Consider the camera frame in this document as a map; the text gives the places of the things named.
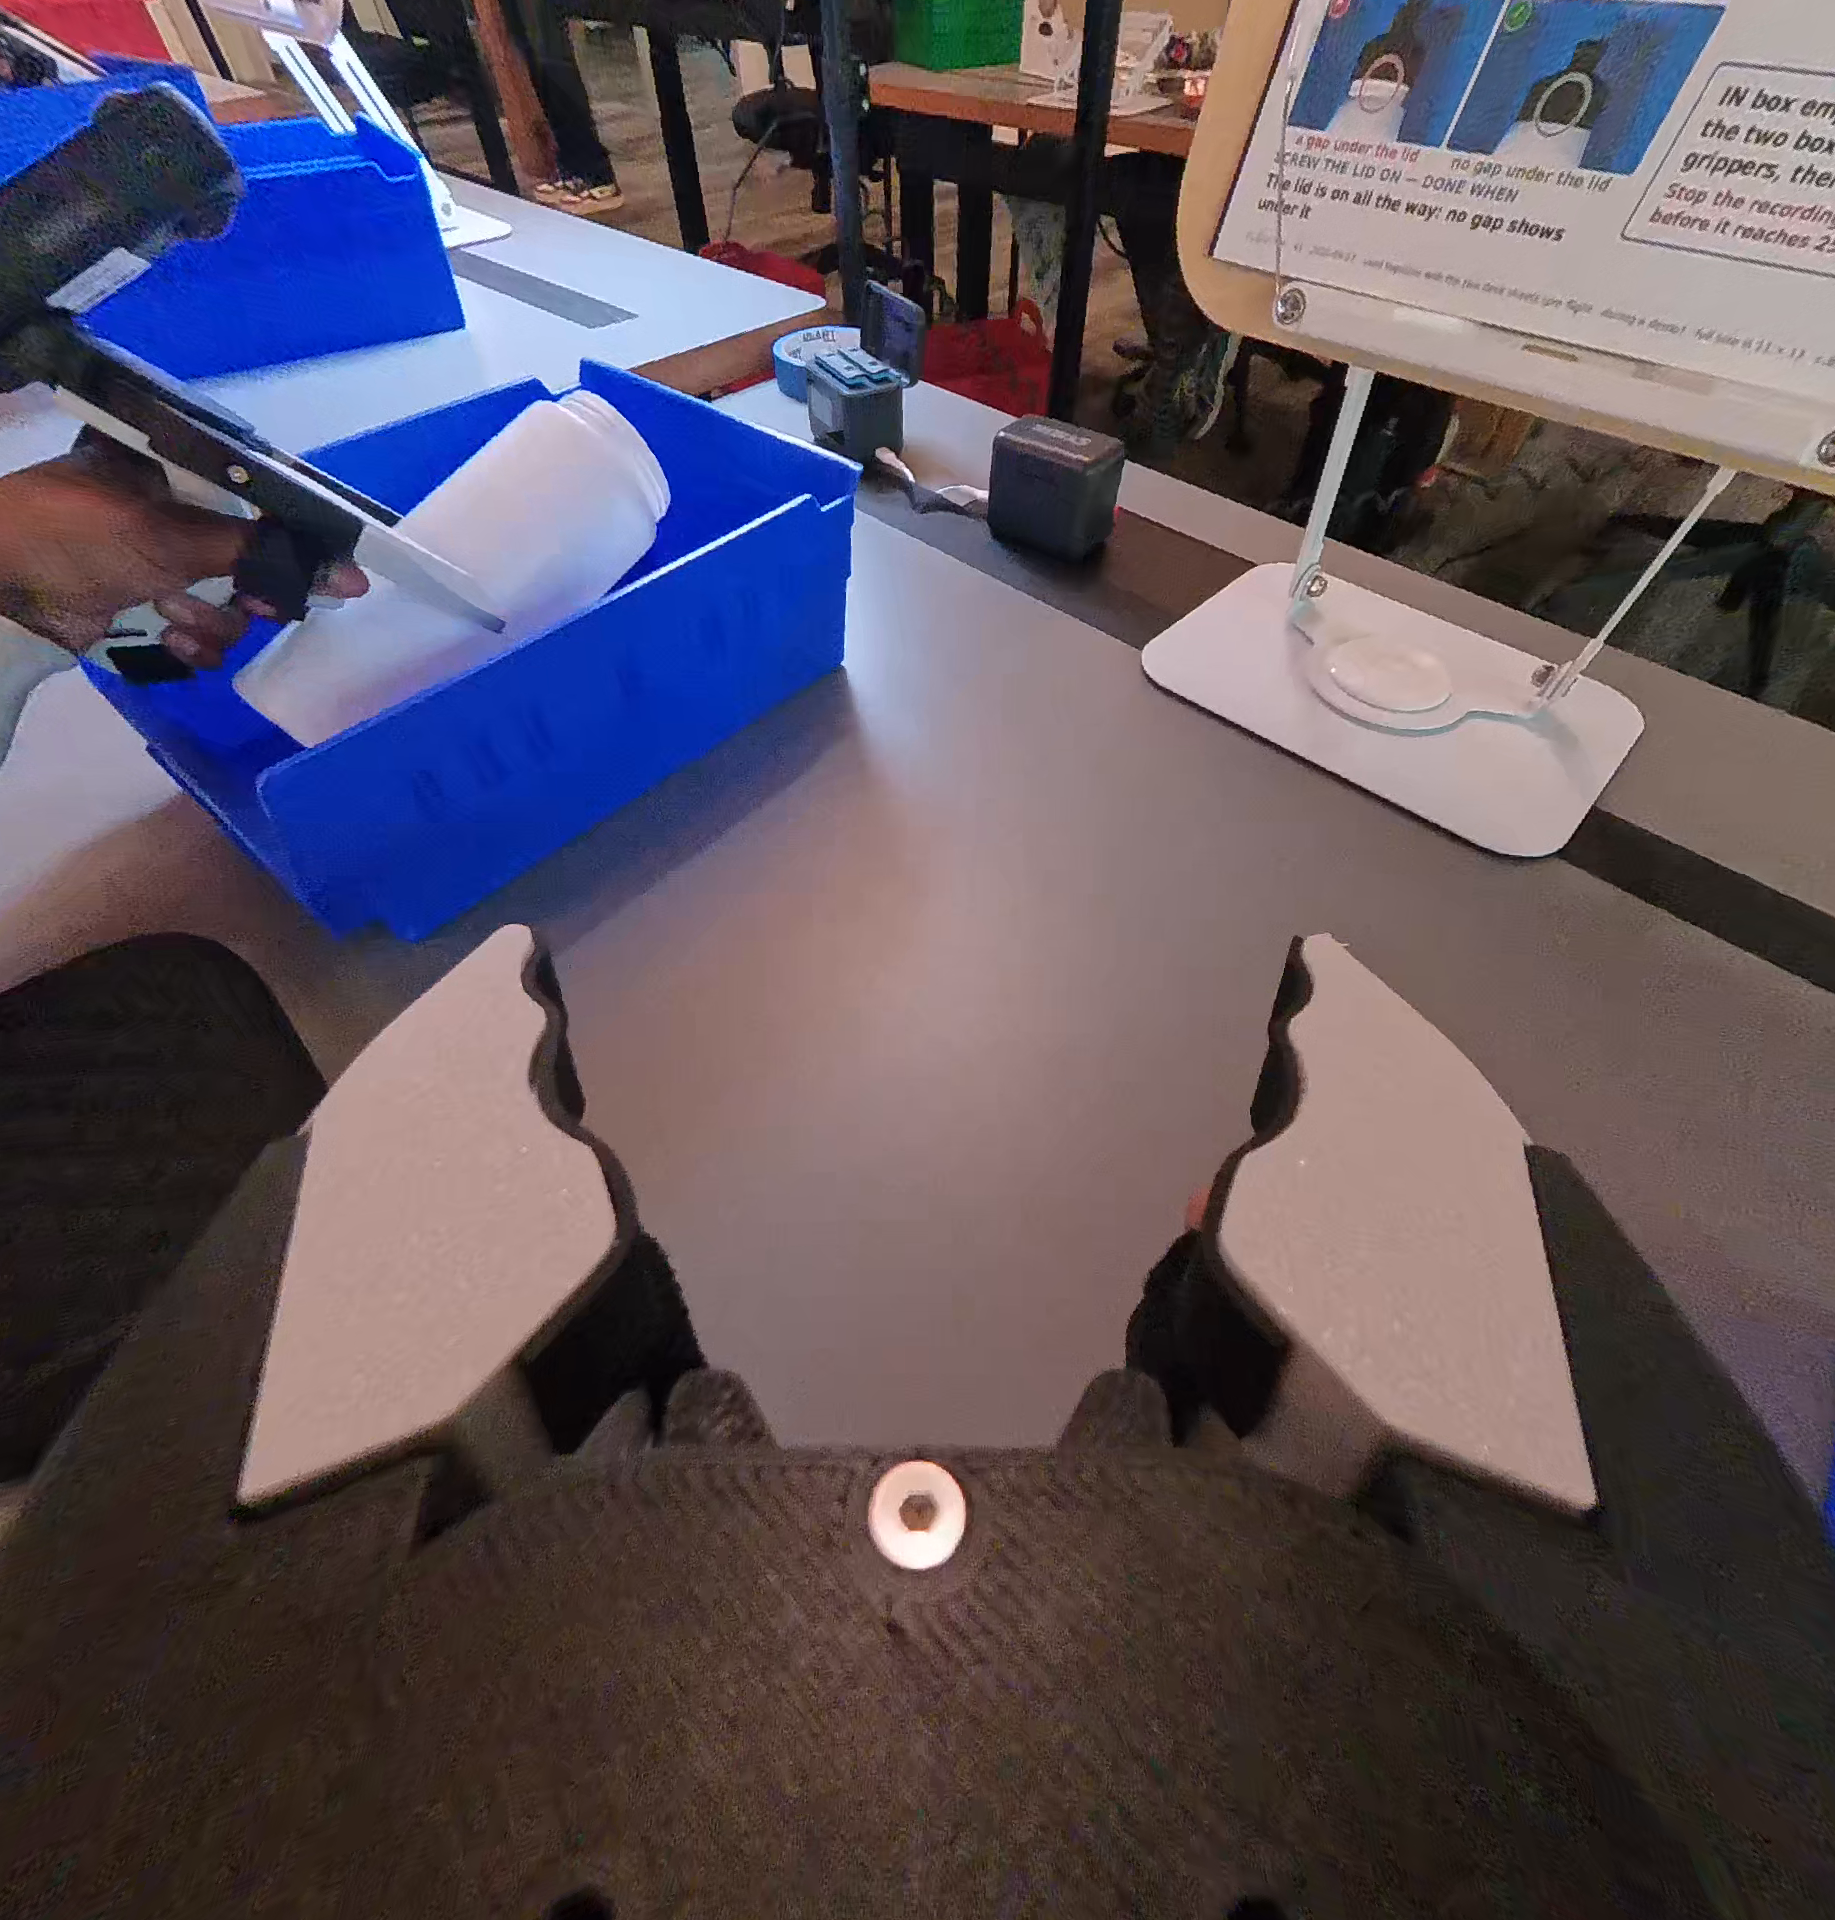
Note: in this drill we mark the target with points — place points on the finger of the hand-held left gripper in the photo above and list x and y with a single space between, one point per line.
431 580

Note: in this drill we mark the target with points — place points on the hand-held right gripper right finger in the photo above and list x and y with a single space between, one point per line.
1399 1274

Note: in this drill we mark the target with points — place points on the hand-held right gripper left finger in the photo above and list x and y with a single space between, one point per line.
437 1250

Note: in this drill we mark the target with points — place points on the white plastic bottle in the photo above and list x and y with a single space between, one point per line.
543 496

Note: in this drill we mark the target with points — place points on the person's left hand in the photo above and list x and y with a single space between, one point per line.
92 555

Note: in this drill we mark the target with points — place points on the white document stand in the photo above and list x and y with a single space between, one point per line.
468 226

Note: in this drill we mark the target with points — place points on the blue tape roll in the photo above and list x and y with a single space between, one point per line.
797 367

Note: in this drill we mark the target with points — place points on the dark battery charger case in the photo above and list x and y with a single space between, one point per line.
856 421

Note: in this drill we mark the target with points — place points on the instruction sign on white stand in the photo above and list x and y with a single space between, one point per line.
1399 748

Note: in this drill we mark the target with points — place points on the blue handheld device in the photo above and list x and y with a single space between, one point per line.
896 320

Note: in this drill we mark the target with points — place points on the black office chair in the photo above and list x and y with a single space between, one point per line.
784 127

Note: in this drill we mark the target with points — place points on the dark grey box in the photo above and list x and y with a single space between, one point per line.
1053 496

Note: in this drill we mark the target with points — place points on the black tripod stand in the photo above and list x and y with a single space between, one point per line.
1091 207

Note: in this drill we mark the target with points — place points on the green plastic bin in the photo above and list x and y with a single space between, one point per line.
978 31

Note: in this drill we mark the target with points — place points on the wooden workshop desk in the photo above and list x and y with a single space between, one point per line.
1096 127

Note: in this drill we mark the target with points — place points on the printed instruction sheet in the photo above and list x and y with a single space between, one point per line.
1531 154

